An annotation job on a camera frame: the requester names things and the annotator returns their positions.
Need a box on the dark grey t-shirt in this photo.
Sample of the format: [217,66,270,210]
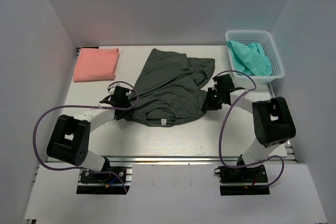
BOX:
[115,48,215,127]

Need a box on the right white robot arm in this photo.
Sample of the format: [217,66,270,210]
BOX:
[202,70,296,182]

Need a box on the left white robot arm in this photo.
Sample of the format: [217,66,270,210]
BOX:
[46,84,133,182]

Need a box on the teal t-shirt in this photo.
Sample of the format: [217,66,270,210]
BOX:
[227,40,272,76]

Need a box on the white plastic basket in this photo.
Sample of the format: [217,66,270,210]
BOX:
[225,30,285,84]

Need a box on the folded pink t-shirt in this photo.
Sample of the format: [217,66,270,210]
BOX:
[73,48,120,82]

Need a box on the aluminium rail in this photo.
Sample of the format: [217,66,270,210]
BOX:
[47,155,292,164]

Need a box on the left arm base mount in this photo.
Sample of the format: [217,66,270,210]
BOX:
[76,165,132,195]

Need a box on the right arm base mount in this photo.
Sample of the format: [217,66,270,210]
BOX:
[214,165,270,196]

